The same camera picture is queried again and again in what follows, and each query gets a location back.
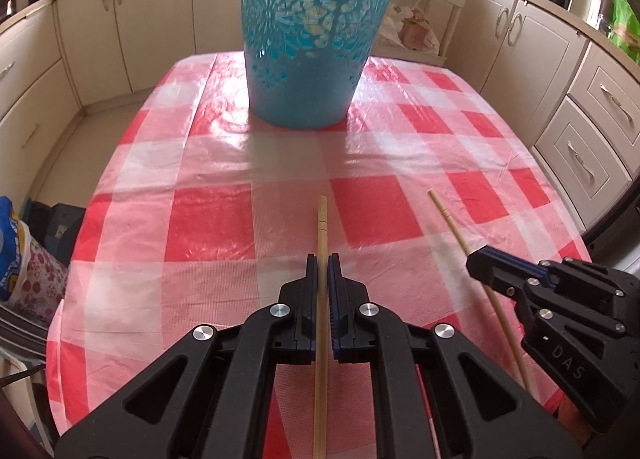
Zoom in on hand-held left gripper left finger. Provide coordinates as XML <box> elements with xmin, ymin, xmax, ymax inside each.
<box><xmin>57</xmin><ymin>254</ymin><xmax>321</xmax><ymax>459</ymax></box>

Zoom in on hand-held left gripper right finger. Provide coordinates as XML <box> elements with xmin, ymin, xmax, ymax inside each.
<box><xmin>327</xmin><ymin>253</ymin><xmax>583</xmax><ymax>459</ymax></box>

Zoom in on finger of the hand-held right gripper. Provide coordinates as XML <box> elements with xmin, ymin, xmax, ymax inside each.
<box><xmin>486</xmin><ymin>246</ymin><xmax>567</xmax><ymax>277</ymax></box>
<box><xmin>466</xmin><ymin>248</ymin><xmax>552</xmax><ymax>301</ymax></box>

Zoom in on ring-marked wooden chopstick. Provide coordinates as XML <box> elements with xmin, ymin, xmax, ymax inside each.
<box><xmin>311</xmin><ymin>195</ymin><xmax>330</xmax><ymax>459</ymax></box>

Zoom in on long slender wooden chopstick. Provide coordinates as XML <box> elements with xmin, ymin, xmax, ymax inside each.
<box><xmin>426</xmin><ymin>188</ymin><xmax>536</xmax><ymax>392</ymax></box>

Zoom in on blue perforated plastic basket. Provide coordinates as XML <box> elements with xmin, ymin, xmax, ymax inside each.
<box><xmin>237</xmin><ymin>0</ymin><xmax>403</xmax><ymax>130</ymax></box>

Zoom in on red checkered plastic tablecloth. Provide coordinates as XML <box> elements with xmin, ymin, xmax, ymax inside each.
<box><xmin>45</xmin><ymin>52</ymin><xmax>593</xmax><ymax>459</ymax></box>

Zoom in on cream kitchen cabinet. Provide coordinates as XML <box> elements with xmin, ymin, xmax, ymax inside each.
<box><xmin>0</xmin><ymin>0</ymin><xmax>251</xmax><ymax>200</ymax></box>
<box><xmin>450</xmin><ymin>0</ymin><xmax>640</xmax><ymax>235</ymax></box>

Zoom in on green packet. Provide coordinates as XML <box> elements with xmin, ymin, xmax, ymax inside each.
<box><xmin>607</xmin><ymin>0</ymin><xmax>640</xmax><ymax>65</ymax></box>

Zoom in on pink plastic bag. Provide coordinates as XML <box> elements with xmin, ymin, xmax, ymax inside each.
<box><xmin>385</xmin><ymin>4</ymin><xmax>441</xmax><ymax>52</ymax></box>

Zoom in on dark storage box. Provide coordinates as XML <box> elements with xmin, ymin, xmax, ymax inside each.
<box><xmin>25</xmin><ymin>199</ymin><xmax>86</xmax><ymax>265</ymax></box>

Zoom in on floral print bag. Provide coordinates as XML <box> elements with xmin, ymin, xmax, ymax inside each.
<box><xmin>10</xmin><ymin>234</ymin><xmax>71</xmax><ymax>325</ymax></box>

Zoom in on white shelf rack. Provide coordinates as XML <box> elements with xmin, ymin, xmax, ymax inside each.
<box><xmin>370</xmin><ymin>0</ymin><xmax>468</xmax><ymax>65</ymax></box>

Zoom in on grey metal rack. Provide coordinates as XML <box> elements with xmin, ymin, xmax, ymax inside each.
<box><xmin>0</xmin><ymin>306</ymin><xmax>51</xmax><ymax>356</ymax></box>

